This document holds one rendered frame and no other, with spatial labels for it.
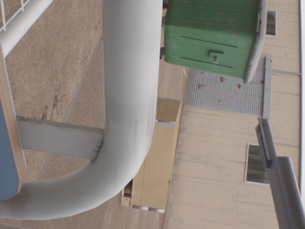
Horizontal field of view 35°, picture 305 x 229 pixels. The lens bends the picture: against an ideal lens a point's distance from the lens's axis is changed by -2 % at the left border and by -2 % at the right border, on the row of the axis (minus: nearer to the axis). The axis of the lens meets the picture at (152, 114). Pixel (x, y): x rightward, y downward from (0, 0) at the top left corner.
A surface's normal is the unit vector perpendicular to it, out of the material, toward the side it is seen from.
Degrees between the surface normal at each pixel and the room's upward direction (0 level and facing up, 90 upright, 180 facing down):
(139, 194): 90
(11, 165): 90
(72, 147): 90
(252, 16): 99
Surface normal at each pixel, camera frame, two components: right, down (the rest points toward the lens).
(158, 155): -0.15, 0.36
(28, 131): -0.17, 0.66
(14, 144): 0.98, 0.15
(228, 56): -0.24, 0.87
